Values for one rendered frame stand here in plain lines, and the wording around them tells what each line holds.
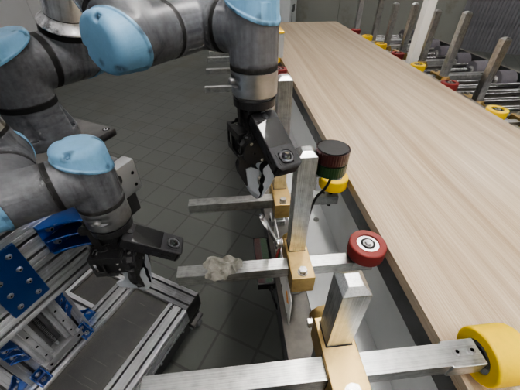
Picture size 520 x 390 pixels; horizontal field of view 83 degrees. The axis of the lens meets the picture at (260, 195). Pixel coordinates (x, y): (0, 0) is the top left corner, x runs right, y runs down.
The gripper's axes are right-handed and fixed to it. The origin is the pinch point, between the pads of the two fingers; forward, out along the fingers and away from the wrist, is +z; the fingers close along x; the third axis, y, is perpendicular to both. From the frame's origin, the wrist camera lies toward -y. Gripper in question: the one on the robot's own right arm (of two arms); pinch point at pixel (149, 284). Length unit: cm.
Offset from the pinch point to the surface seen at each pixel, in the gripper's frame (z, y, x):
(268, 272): -2.5, -26.2, 1.4
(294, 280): -4.0, -31.2, 4.9
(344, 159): -29.2, -39.2, -1.4
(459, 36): -23, -141, -120
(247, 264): -3.5, -21.7, -0.6
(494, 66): -17, -141, -90
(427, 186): -7, -72, -19
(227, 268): -4.6, -17.4, 1.1
